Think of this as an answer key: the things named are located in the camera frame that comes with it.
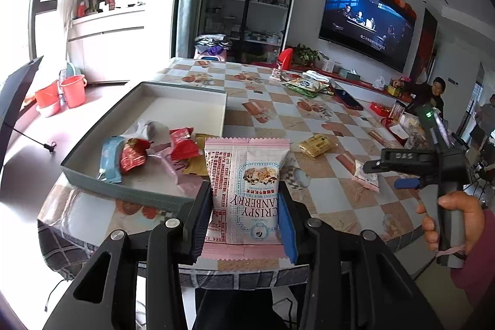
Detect pink white snack packet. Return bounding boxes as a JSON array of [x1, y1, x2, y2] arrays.
[[202, 137, 291, 262]]

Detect small pink white packet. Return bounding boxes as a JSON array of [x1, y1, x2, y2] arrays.
[[351, 161, 382, 193]]

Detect red gold snack packet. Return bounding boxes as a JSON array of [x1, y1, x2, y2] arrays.
[[119, 138, 151, 174]]

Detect dark umbrella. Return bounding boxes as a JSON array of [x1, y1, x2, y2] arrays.
[[0, 56, 55, 177]]

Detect red candy box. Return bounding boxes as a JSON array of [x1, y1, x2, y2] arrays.
[[370, 102, 391, 118]]

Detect red plastic bucket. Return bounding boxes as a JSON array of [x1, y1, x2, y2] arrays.
[[34, 80, 61, 109]]

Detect red case smartphone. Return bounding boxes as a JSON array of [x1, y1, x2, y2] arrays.
[[333, 86, 364, 110]]

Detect grey white snack packet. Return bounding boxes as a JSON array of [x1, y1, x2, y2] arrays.
[[127, 120, 171, 146]]

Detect potted green plant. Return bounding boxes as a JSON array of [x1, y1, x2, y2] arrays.
[[294, 43, 322, 66]]

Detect yellow cake packet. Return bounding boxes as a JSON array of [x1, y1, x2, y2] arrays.
[[297, 134, 334, 158]]

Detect pink plastic bucket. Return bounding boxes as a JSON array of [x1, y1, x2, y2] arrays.
[[59, 74, 88, 109]]

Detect clear glass jar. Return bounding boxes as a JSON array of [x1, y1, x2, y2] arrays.
[[389, 102, 407, 126]]

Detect green snack bag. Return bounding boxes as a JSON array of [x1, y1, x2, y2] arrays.
[[281, 82, 310, 95]]

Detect pile of clothes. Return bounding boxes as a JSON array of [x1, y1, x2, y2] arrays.
[[194, 34, 231, 62]]

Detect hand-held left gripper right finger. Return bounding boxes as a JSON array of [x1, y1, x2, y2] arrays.
[[278, 180, 445, 330]]

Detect person's right forearm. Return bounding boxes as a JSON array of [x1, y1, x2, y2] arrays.
[[450, 209, 495, 294]]

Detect grey cardboard box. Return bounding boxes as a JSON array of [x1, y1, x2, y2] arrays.
[[61, 81, 228, 212]]

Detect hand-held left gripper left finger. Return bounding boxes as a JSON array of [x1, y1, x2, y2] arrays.
[[42, 179, 213, 330]]

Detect white boxes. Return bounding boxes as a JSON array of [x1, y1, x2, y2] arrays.
[[320, 57, 341, 74]]

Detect person's right hand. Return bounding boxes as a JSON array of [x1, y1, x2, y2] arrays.
[[416, 191, 486, 257]]

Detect red chair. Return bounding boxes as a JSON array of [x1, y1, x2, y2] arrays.
[[278, 48, 295, 70]]

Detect red top television cabinet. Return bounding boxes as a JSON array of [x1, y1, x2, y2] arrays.
[[290, 62, 415, 103]]

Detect blue snack packet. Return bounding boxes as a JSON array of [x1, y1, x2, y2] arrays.
[[99, 136, 127, 184]]

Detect printed checkered tablecloth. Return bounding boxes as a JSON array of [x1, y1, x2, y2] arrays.
[[37, 57, 438, 290]]

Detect wall television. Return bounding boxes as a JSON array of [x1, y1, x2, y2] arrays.
[[318, 0, 418, 74]]

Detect red wall hanging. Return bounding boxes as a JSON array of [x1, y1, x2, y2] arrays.
[[410, 8, 438, 84]]

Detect white cloth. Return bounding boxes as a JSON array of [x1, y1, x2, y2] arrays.
[[302, 70, 332, 82]]

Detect brown stick packet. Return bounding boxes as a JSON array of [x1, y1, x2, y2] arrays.
[[367, 129, 392, 145]]

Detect white plastic basin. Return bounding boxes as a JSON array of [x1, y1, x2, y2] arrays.
[[36, 100, 63, 118]]

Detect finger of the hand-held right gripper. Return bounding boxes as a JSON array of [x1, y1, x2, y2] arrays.
[[394, 175, 440, 190], [362, 148, 438, 174]]

